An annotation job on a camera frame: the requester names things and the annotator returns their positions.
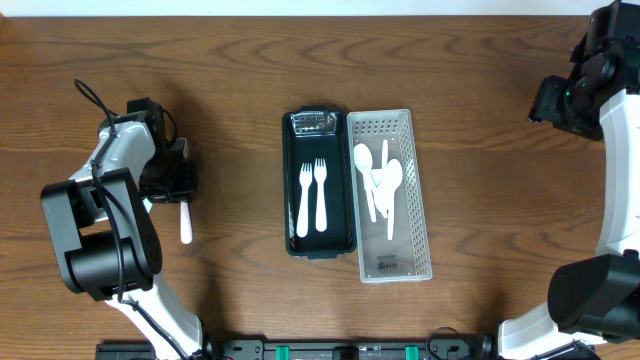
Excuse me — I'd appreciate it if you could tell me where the white spoon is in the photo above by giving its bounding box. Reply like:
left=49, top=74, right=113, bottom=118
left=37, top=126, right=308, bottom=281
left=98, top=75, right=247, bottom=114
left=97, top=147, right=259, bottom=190
left=180, top=202, right=194, bottom=245
left=371, top=139, right=389, bottom=187

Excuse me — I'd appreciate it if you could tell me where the white plastic fork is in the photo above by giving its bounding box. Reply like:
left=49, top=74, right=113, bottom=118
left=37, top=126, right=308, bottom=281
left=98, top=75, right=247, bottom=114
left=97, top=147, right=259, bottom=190
left=314, top=158, right=328, bottom=232
left=296, top=163, right=313, bottom=238

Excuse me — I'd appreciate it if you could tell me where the white spoon horizontal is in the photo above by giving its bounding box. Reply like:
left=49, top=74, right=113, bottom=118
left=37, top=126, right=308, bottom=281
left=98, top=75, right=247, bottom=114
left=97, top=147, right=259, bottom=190
left=383, top=159, right=403, bottom=241

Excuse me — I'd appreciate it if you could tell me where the white spoon vertical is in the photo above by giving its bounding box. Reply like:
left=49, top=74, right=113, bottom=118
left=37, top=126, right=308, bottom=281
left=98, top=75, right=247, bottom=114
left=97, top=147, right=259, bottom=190
left=353, top=143, right=377, bottom=223

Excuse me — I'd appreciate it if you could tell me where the white spoon diagonal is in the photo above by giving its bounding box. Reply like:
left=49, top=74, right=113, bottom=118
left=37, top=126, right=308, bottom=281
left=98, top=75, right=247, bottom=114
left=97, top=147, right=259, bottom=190
left=371, top=166, right=394, bottom=218

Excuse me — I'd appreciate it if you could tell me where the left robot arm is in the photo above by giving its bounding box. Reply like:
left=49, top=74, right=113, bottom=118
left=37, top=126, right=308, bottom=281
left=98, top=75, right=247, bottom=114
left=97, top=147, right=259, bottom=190
left=41, top=98, right=213, bottom=359

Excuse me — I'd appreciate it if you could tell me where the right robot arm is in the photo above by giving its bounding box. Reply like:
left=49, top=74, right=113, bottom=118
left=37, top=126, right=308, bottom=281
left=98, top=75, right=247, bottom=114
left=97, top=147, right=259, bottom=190
left=497, top=1, right=639, bottom=359

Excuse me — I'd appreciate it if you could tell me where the black perforated plastic basket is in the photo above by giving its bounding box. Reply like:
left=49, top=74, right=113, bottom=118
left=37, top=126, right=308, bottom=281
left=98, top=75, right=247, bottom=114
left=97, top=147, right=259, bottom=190
left=282, top=106, right=357, bottom=259

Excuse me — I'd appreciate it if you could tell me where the clear perforated plastic basket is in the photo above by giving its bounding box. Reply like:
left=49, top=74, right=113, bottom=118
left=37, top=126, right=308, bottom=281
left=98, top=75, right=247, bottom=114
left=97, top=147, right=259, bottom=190
left=346, top=109, right=432, bottom=284

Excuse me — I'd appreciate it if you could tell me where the left black cable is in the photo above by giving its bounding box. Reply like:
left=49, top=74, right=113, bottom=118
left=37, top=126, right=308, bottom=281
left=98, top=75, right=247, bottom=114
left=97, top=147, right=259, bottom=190
left=73, top=78, right=189, bottom=360

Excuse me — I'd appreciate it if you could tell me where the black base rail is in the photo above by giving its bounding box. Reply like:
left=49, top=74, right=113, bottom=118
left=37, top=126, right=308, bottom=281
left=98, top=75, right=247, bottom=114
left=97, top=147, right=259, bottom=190
left=94, top=327, right=501, bottom=360

